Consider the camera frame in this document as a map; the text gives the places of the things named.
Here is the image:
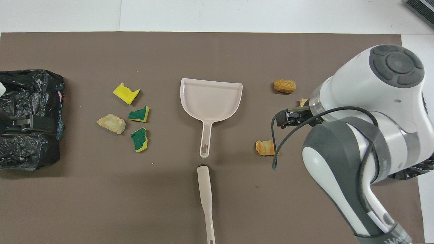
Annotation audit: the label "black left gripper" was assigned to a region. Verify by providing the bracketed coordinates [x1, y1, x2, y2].
[0, 115, 55, 135]

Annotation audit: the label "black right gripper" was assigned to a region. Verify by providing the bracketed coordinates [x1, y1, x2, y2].
[277, 106, 314, 128]

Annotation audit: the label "beige sponge chunk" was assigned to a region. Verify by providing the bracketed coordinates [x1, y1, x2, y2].
[97, 114, 126, 135]

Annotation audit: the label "pink plastic dustpan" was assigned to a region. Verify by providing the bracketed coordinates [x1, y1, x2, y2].
[180, 78, 243, 158]

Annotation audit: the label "yellow notched sponge piece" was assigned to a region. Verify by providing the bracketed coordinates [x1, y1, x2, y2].
[113, 82, 141, 105]

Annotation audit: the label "green and yellow sponge piece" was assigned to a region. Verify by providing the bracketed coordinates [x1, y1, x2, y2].
[131, 127, 149, 153]
[128, 106, 150, 123]

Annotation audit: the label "pink hand brush black bristles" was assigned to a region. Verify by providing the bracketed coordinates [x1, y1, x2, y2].
[197, 164, 216, 244]

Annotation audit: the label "bin lined with black bag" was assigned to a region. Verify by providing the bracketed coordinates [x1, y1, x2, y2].
[388, 159, 434, 180]
[0, 69, 65, 171]

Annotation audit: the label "golden brown nugget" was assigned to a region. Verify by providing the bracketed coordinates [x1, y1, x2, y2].
[274, 79, 297, 94]

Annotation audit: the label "orange striped bread piece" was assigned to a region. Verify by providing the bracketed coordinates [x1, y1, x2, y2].
[255, 140, 276, 157]

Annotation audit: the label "brown table mat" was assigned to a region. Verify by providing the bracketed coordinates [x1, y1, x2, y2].
[0, 32, 426, 244]

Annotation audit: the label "dark ribbed panel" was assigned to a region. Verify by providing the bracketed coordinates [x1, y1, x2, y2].
[403, 0, 434, 29]

